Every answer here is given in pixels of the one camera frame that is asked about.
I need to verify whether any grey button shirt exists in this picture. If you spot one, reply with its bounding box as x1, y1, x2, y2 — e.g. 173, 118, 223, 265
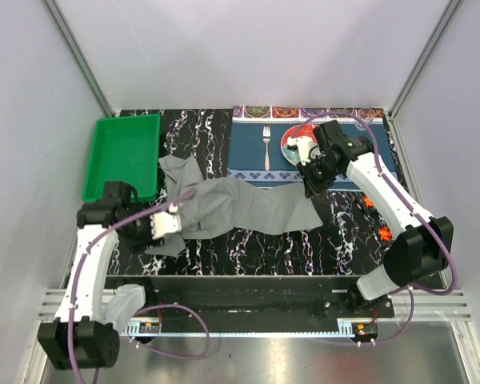
146, 155, 323, 258

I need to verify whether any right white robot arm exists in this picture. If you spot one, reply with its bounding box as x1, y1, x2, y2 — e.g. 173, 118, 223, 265
287, 120, 457, 318

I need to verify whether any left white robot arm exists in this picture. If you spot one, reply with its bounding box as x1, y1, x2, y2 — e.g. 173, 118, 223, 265
37, 182, 157, 370

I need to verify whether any far orange flower brooch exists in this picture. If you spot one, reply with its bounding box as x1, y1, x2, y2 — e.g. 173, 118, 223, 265
357, 194, 376, 212

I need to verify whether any orange flower brooch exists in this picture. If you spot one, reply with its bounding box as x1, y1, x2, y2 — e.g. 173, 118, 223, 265
374, 226, 394, 244
357, 194, 376, 212

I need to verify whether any near orange flower brooch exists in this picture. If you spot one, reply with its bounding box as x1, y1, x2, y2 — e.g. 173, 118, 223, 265
374, 226, 394, 244

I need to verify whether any red and teal plate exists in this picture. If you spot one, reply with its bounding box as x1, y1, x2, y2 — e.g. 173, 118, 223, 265
281, 124, 319, 166

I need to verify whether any blue patterned placemat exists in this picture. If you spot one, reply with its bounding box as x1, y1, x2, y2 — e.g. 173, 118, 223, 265
227, 106, 396, 188

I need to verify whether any silver fork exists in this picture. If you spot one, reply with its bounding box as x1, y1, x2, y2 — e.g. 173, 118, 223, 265
262, 126, 271, 171

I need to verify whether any clear drinking glass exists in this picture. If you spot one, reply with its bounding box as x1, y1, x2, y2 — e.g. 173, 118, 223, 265
355, 108, 378, 131

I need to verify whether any green plastic bin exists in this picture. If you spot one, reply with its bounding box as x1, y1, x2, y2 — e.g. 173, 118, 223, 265
82, 114, 161, 202

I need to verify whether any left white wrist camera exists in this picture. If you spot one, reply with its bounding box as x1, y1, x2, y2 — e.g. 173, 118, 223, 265
150, 204, 182, 240

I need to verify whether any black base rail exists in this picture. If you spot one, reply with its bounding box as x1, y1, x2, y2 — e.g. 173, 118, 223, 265
106, 275, 394, 318

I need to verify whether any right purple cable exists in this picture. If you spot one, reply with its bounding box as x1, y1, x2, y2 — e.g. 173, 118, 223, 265
291, 111, 459, 346

